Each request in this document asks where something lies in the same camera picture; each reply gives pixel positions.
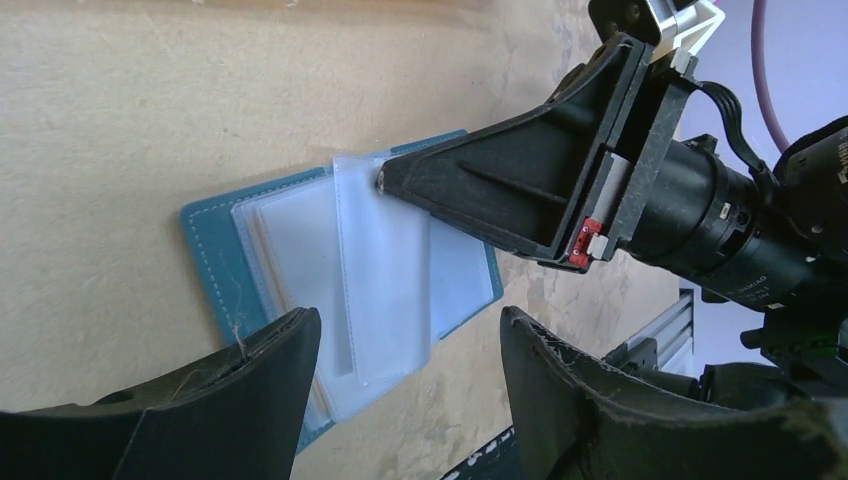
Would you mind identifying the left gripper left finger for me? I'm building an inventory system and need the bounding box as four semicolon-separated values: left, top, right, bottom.
1;308;321;479

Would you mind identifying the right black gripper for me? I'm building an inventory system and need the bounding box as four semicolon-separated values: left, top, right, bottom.
377;1;762;272

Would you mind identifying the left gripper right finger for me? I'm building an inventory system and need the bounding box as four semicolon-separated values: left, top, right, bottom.
500;306;847;479

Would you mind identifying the blue card holder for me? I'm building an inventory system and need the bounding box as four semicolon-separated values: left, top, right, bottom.
178;129;506;457

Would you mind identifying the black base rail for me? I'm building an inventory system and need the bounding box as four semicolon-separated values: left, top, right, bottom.
441;426;525;480

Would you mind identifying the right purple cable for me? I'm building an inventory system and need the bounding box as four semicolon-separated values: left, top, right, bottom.
751;0;793;155

